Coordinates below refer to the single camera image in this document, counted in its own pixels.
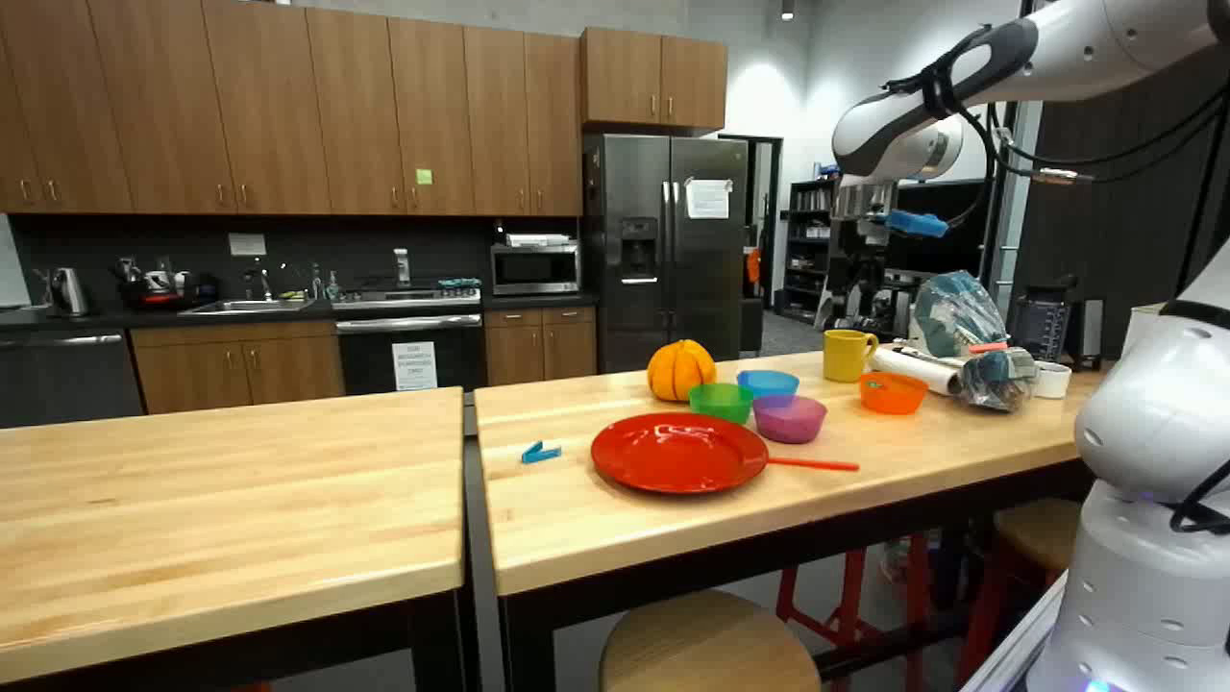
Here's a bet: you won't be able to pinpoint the black built-in oven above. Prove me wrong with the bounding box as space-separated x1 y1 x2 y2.
331 288 487 395

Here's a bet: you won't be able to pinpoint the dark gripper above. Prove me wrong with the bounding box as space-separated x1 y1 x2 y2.
835 172 915 323

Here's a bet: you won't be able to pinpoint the long wooden wall cabinets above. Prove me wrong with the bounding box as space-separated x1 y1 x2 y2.
0 0 587 220

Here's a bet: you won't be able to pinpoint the green plastic bowl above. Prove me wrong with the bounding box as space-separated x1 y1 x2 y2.
688 382 757 427

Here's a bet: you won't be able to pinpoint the narrow wooden base cabinet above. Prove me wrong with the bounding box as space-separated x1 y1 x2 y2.
481 304 601 388

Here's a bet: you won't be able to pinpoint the red metal stool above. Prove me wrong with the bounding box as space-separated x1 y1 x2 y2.
774 534 941 692

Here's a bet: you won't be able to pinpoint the silver microwave oven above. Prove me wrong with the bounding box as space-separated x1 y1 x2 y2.
487 238 586 300

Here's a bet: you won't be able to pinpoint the yellow ceramic mug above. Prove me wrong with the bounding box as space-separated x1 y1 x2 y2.
820 325 884 388

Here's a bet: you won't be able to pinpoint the round wooden stool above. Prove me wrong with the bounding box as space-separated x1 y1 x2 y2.
595 589 826 692

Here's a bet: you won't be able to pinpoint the small wooden wall cabinet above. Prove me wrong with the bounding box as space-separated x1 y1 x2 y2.
582 22 730 134

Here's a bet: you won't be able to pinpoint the orange plastic bowl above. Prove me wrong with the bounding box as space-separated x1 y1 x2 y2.
856 370 930 418

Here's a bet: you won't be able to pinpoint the red plate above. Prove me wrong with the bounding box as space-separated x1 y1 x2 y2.
587 412 774 498

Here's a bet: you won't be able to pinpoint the wide wooden base cabinet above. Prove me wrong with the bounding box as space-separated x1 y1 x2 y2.
126 314 351 414

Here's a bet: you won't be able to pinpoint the purple plastic bowl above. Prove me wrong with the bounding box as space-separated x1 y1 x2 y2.
755 393 829 451

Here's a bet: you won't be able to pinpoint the silver electric kettle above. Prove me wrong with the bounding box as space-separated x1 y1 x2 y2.
46 261 94 319

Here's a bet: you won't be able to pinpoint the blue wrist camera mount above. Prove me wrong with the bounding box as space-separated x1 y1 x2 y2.
880 202 953 247

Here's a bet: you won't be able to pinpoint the stainless steel refrigerator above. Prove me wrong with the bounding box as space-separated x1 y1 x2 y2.
586 129 755 377

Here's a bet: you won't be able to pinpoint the red dish rack items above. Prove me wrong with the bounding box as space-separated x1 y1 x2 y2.
115 254 200 314

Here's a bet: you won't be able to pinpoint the white paper on refrigerator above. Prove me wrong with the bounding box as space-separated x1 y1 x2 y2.
680 175 738 223

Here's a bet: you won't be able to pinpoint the orange toy pumpkin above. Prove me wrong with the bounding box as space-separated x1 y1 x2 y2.
642 333 720 409

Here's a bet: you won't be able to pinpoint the wooden stool red legs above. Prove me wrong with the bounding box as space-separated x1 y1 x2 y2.
957 494 1088 683

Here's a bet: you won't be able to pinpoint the black television screen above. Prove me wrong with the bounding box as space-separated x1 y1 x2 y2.
896 175 998 278

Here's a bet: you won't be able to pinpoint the black mesh basket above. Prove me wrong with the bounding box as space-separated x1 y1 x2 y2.
1006 288 1075 364

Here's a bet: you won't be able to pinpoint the steel kitchen sink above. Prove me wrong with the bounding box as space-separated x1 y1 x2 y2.
176 291 313 319

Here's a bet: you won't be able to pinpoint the dark storage shelf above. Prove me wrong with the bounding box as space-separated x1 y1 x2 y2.
779 175 846 325

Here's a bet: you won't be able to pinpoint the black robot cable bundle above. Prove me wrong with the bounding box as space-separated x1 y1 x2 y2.
953 73 1230 195

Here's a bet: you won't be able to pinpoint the grey upright box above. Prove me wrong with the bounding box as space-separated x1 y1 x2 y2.
1075 296 1111 373

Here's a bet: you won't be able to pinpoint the thin orange stick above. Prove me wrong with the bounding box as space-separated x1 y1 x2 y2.
766 452 865 478

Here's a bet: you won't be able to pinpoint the black dishwasher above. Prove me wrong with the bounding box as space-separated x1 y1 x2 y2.
0 325 146 430

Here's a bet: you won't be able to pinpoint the blue plastic bowl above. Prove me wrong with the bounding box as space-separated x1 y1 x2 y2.
736 364 802 409

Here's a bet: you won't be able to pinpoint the white paper roll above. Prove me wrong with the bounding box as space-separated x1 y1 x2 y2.
867 342 965 401

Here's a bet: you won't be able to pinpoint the white paper on oven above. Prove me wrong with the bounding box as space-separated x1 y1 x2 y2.
387 339 443 395

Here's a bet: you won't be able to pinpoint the crumpled clear plastic bag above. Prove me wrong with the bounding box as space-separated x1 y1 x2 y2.
908 269 1012 360

